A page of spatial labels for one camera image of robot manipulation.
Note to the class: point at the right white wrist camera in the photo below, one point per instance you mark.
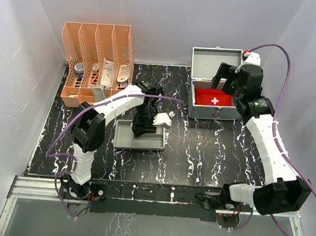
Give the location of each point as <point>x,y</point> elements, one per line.
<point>249,58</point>

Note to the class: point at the aluminium frame rail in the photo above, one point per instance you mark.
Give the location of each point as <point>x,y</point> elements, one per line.
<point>148,192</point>

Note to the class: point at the pink oval blister pack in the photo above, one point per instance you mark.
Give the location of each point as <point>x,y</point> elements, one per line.
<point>123,73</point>

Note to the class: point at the round blue tin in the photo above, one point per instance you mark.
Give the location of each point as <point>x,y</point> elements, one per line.
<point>79,69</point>

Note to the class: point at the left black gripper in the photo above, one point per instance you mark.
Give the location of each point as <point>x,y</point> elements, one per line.
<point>141,128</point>

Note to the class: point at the orange plastic file organizer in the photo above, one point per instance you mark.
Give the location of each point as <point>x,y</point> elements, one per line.
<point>91,44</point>

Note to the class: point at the red first aid pouch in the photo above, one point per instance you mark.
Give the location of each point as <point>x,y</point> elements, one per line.
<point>212,97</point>

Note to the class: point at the white medicine box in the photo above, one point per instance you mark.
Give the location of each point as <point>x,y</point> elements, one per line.
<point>98,92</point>

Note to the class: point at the grey plastic divided tray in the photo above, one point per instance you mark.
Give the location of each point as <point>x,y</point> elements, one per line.
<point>125,138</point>

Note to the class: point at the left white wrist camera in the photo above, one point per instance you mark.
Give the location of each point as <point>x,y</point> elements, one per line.
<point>163,119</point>

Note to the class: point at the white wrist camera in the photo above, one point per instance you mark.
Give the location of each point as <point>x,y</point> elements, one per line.
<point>249,58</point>
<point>163,119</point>

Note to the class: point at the white paper packet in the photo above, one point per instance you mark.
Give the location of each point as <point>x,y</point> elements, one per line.
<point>107,76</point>

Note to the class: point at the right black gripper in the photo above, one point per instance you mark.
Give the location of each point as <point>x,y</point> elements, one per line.
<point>222,73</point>

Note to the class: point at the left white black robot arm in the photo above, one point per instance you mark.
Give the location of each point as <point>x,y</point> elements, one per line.
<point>88,131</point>

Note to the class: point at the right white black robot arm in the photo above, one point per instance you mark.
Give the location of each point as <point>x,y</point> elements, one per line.
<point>284,190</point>

